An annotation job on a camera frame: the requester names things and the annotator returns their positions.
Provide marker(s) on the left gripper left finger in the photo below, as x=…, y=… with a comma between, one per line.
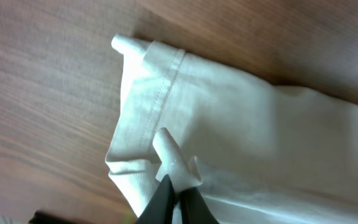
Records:
x=159, y=210

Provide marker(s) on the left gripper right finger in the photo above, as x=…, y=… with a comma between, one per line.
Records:
x=194, y=209

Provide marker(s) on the white t-shirt black print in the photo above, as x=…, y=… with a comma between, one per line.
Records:
x=257, y=153

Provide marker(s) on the black garment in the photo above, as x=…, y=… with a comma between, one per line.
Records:
x=43, y=217

